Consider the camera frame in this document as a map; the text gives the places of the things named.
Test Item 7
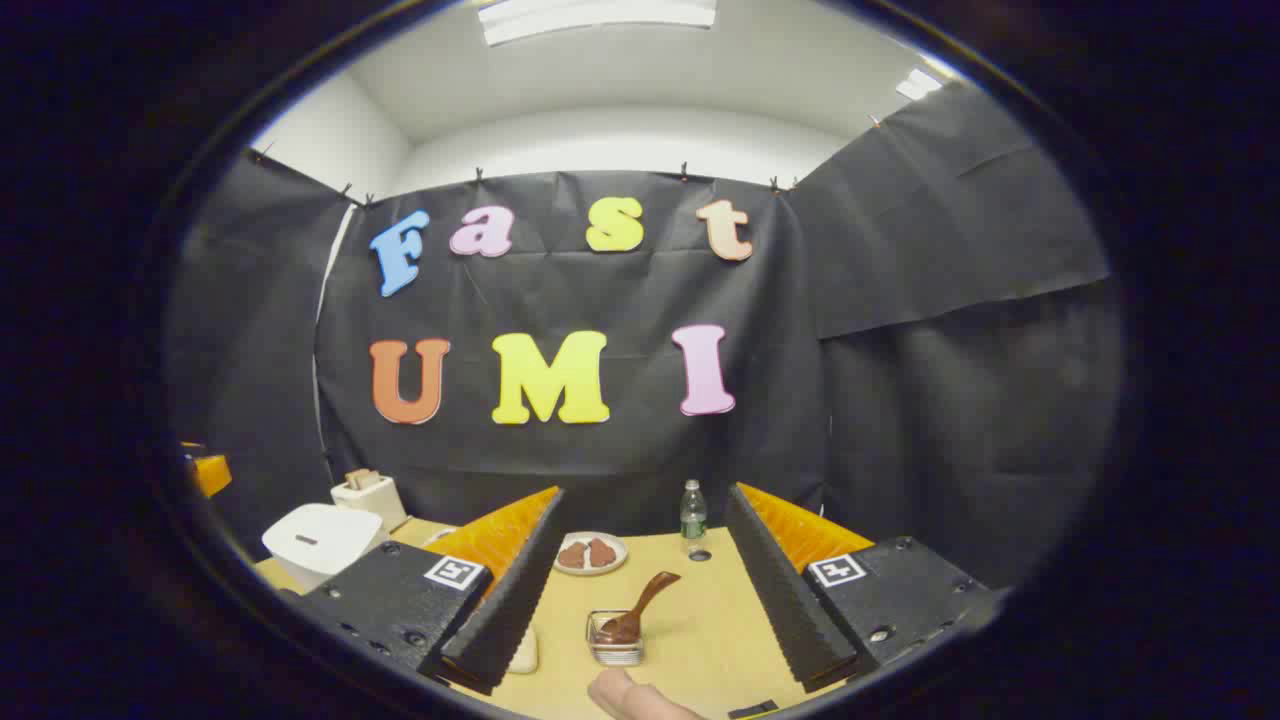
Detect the plastic water bottle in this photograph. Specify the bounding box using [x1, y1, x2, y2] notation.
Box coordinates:
[680, 479, 709, 556]

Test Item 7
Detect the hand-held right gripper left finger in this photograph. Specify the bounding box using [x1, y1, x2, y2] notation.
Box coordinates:
[283, 487, 566, 696]

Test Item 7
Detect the white rice cooker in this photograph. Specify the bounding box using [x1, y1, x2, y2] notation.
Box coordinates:
[262, 503, 389, 593]

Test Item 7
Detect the white toaster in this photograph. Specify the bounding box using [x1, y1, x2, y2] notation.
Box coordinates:
[330, 470, 408, 533]

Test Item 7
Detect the brown wooden spoon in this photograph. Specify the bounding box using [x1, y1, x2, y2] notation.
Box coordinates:
[600, 571, 682, 644]

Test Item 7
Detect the wire chopstick holder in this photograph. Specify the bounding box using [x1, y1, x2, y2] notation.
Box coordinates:
[586, 610, 645, 667]

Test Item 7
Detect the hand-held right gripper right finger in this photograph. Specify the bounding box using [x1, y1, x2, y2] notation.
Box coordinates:
[725, 482, 1001, 693]

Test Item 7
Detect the black backdrop cloth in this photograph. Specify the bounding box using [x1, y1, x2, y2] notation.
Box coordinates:
[165, 80, 1126, 591]

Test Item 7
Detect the long ceiling light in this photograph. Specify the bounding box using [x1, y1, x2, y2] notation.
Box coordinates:
[478, 0, 718, 46]

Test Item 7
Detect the white round plate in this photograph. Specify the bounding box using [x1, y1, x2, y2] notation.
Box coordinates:
[553, 531, 629, 576]

